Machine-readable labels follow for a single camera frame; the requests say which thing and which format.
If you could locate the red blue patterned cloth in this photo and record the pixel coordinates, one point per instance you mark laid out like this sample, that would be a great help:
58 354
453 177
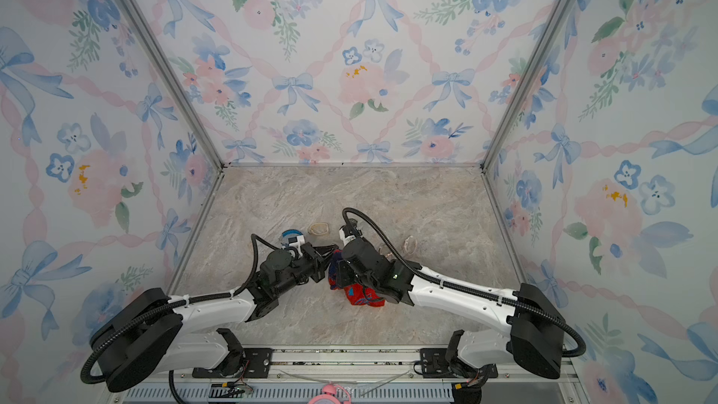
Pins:
357 295

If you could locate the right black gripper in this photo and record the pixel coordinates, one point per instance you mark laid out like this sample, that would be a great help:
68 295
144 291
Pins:
342 277

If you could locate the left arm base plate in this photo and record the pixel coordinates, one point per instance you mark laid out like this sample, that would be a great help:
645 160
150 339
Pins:
255 362

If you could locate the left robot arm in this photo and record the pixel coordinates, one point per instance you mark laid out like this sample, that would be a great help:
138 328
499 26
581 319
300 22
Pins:
157 333

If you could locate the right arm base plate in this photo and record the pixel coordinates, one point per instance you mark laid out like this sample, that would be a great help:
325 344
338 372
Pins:
433 363

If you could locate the pink round object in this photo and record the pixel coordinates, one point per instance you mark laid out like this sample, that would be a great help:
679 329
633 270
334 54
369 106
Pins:
332 394

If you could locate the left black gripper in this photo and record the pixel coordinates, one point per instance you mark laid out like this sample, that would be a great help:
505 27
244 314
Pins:
319 258

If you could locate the gold bracelet watch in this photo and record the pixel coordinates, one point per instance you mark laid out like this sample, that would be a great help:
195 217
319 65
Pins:
385 251

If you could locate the blue strap watch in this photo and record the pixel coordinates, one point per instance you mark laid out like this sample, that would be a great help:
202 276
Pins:
290 233

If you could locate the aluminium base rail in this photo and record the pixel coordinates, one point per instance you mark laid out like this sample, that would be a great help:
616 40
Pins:
348 362

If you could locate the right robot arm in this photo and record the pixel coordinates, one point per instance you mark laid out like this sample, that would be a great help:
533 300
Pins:
521 326

